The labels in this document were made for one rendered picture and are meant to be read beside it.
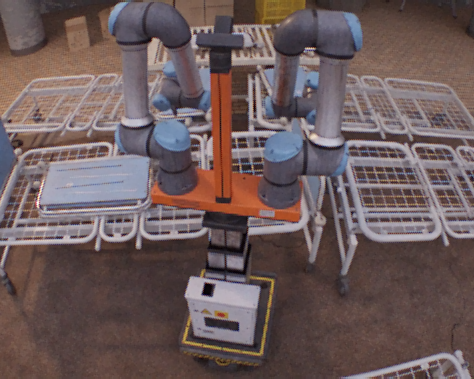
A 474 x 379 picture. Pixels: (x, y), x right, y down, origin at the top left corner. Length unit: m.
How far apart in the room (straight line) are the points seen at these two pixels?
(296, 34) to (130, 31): 0.49
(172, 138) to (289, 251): 1.61
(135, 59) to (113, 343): 1.69
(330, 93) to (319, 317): 1.59
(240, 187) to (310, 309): 1.25
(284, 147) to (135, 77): 0.51
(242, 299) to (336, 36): 1.09
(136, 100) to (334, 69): 0.62
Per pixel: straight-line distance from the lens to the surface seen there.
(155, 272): 2.65
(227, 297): 1.69
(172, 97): 1.50
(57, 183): 2.58
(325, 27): 1.12
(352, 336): 2.46
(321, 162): 1.27
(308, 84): 1.47
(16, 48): 6.44
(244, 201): 1.39
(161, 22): 1.19
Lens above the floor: 2.15
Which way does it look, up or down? 44 degrees down
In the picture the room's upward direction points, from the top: straight up
